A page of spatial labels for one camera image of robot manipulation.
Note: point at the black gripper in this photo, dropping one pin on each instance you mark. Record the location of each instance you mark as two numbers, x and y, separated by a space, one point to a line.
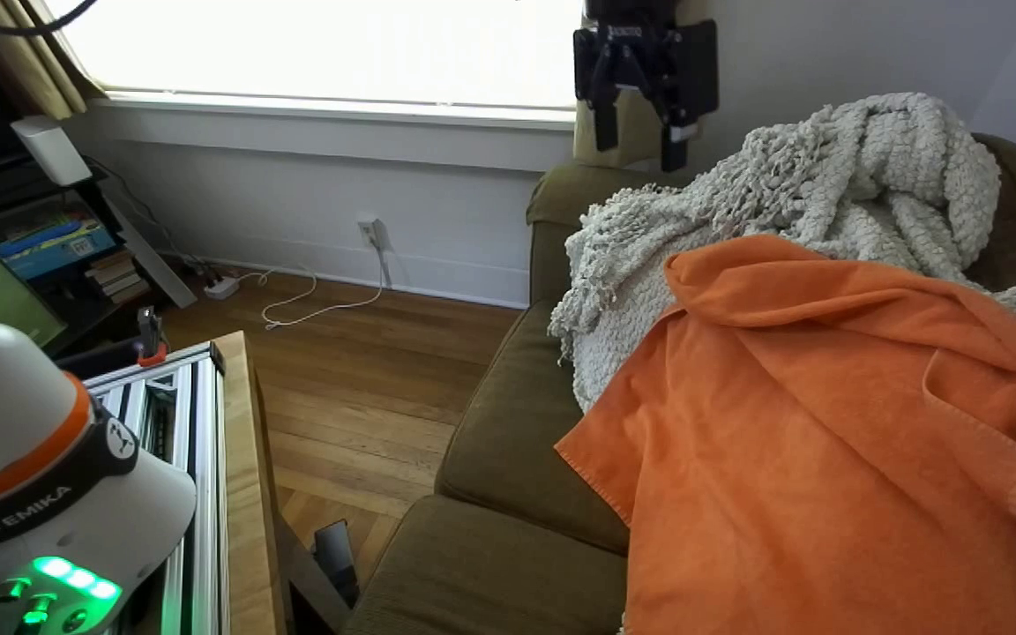
635 56

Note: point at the orange towel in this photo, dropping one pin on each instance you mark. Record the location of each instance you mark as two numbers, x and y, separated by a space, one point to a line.
839 461

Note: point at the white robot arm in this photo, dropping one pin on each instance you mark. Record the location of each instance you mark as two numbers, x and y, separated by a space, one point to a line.
25 469

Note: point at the olive green sofa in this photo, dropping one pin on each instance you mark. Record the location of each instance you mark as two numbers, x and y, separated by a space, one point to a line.
511 469

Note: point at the white knitted blanket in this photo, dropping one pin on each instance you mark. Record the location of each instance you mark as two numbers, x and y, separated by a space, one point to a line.
839 177

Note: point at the window with white blind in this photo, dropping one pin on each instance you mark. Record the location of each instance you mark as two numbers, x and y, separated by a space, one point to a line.
332 48

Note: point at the white power strip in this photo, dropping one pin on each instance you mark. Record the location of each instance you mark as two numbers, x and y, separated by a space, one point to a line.
222 286

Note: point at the grey leaning board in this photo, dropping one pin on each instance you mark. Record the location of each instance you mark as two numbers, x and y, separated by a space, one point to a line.
149 248

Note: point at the black table foot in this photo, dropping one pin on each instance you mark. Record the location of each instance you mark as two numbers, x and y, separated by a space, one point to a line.
337 562

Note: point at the red clamp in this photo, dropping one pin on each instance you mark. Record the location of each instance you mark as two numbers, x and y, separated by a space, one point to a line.
152 337

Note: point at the wooden table board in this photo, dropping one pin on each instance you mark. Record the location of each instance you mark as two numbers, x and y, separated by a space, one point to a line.
253 496

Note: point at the stack of books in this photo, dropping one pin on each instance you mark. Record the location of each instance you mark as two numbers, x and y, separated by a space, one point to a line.
118 278

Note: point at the white box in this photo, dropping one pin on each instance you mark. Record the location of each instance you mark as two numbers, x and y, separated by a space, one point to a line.
52 148

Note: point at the blue book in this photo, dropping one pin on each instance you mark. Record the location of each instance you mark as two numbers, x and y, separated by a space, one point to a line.
46 242

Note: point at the white wall outlet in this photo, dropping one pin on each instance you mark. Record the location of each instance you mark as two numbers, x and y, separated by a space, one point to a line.
377 235

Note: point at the aluminium profile frame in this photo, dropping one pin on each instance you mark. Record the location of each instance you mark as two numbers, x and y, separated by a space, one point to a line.
185 434

